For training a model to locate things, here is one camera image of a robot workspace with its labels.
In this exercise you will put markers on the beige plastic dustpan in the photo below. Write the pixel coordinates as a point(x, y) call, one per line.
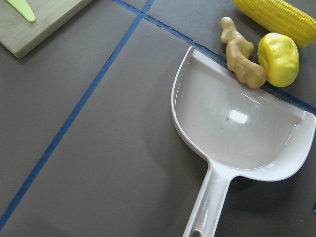
point(238, 131)

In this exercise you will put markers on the tan toy ginger root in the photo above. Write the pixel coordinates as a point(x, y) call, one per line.
point(238, 51)

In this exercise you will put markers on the yellow toy potato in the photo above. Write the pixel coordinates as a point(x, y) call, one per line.
point(279, 56)

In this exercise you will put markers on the yellow toy corn cob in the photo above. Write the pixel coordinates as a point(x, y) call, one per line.
point(281, 17)

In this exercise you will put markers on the bamboo cutting board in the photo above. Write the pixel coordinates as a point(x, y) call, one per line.
point(20, 36)

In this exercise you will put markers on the green plastic toy knife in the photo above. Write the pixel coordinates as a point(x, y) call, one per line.
point(24, 9)

